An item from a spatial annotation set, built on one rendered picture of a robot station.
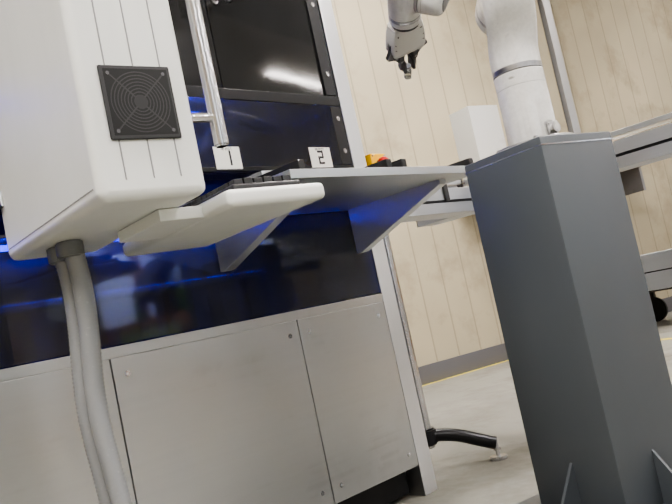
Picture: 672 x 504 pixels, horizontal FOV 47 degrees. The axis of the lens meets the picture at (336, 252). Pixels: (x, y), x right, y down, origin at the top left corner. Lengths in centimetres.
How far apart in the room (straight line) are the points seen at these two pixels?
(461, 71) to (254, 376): 432
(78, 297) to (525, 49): 115
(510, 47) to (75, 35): 107
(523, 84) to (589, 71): 516
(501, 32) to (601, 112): 512
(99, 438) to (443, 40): 489
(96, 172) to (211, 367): 81
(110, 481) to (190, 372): 46
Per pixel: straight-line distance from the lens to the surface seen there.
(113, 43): 127
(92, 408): 147
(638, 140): 272
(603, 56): 729
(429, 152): 553
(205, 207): 133
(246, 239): 185
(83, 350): 147
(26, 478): 166
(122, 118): 122
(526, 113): 191
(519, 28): 195
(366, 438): 221
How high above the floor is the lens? 57
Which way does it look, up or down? 4 degrees up
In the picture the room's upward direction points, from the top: 12 degrees counter-clockwise
